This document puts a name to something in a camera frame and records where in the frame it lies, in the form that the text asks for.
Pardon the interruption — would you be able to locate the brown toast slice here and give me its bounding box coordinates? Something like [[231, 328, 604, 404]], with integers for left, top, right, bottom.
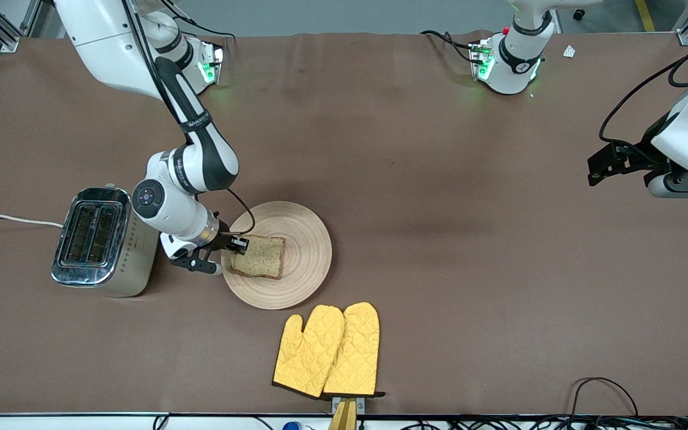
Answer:
[[229, 235, 287, 280]]

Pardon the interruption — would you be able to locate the round wooden plate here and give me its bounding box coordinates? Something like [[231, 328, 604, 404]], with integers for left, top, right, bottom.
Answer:
[[221, 201, 333, 310]]

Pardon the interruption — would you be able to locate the beige chrome toaster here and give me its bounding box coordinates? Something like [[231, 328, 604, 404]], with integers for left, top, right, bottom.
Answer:
[[51, 184, 161, 298]]

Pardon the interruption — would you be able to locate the yellow quilted oven mitt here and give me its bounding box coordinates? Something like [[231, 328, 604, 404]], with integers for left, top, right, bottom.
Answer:
[[323, 302, 385, 398], [272, 305, 346, 400]]

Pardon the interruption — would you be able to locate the brown table cover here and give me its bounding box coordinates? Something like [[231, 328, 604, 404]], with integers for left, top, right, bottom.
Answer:
[[0, 30, 688, 416]]

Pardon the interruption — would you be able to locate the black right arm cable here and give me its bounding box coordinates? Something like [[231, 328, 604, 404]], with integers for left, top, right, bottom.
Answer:
[[120, 0, 257, 237]]

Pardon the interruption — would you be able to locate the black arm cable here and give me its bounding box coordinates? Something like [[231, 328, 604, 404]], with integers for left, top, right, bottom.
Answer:
[[120, 0, 257, 237], [598, 42, 688, 157]]

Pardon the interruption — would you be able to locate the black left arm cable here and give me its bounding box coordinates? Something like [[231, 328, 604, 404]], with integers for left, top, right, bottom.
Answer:
[[598, 42, 688, 157]]

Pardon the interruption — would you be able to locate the black left base cable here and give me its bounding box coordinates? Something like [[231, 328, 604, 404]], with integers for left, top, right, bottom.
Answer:
[[420, 30, 483, 64]]

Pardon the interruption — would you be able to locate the black base cable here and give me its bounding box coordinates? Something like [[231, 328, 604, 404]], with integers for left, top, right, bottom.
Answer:
[[420, 30, 483, 64], [165, 0, 237, 44]]

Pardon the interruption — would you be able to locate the small metal bracket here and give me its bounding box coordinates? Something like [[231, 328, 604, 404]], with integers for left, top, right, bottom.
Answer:
[[332, 396, 366, 414]]

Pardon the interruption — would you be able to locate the black right base cable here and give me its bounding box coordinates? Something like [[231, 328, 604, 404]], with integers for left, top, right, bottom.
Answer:
[[165, 0, 237, 44]]

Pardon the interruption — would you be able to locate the black looped cable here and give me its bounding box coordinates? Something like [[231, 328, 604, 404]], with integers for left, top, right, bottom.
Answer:
[[568, 376, 640, 419]]

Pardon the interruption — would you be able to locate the white toaster power cable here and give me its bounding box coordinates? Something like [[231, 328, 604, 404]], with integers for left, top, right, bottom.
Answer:
[[0, 214, 64, 228]]

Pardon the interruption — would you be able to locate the black cable bundle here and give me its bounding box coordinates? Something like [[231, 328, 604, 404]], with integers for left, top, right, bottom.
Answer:
[[404, 415, 688, 430]]

